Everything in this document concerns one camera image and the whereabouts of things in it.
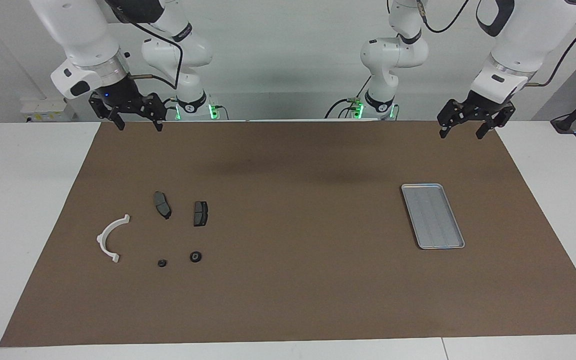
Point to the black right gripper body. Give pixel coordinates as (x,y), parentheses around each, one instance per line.
(123,97)

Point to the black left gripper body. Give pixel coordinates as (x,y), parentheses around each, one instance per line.
(480,107)

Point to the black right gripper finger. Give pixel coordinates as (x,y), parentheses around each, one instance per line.
(155,107)
(102,107)

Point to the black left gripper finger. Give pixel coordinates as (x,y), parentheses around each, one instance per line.
(449,114)
(502,115)

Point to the large black bearing gear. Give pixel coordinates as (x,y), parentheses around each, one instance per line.
(196,257)

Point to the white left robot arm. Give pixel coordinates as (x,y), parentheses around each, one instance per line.
(523,35)

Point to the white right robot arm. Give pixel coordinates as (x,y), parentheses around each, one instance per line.
(78,35)

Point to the silver metal tray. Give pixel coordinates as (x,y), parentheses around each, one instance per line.
(433,215)

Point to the curved grey brake pad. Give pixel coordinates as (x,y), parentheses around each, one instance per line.
(161,202)

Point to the rectangular grey brake pad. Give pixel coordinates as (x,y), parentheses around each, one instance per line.
(200,213)

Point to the brown table mat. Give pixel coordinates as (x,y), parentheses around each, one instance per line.
(288,290)

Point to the white semicircular plastic bracket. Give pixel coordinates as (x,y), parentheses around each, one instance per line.
(102,239)

